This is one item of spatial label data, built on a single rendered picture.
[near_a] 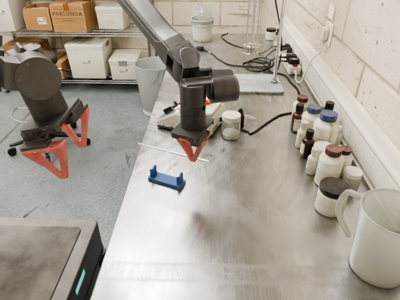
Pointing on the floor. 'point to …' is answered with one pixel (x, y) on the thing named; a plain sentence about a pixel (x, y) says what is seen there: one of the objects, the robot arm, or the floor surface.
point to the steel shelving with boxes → (86, 52)
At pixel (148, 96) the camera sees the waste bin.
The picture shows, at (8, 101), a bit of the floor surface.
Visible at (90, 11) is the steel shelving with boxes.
